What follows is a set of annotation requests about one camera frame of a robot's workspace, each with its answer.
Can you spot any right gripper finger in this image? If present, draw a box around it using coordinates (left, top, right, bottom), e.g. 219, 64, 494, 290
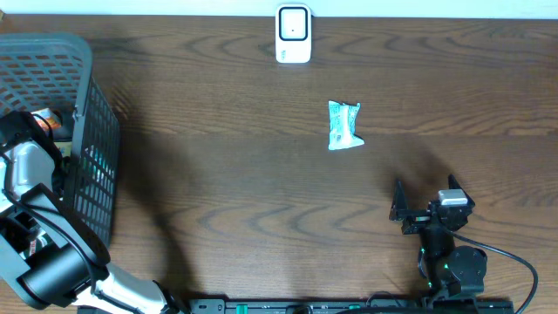
389, 180, 409, 221
448, 174, 474, 208

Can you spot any mint green pack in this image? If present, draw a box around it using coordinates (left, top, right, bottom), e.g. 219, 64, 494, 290
328, 100, 364, 151

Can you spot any teal small carton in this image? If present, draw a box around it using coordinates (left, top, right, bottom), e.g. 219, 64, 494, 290
84, 146, 107, 181

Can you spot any orange small carton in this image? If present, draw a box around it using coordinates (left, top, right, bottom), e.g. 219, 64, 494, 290
31, 108, 62, 132

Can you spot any yellow snack bag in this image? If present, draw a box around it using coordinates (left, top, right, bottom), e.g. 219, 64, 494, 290
54, 141, 72, 158

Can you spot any round tape roll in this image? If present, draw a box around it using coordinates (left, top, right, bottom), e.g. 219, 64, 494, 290
20, 230, 51, 259

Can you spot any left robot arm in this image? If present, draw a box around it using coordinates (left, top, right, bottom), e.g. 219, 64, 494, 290
1, 112, 188, 313

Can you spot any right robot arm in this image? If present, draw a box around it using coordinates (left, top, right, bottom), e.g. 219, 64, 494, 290
389, 175, 487, 311

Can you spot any white barcode scanner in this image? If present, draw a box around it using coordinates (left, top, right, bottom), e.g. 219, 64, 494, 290
275, 3, 312, 64

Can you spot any grey plastic shopping basket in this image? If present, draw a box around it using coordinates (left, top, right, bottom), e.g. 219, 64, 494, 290
1, 33, 120, 310

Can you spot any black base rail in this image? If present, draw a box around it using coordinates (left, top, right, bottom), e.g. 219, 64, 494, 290
187, 296, 514, 314

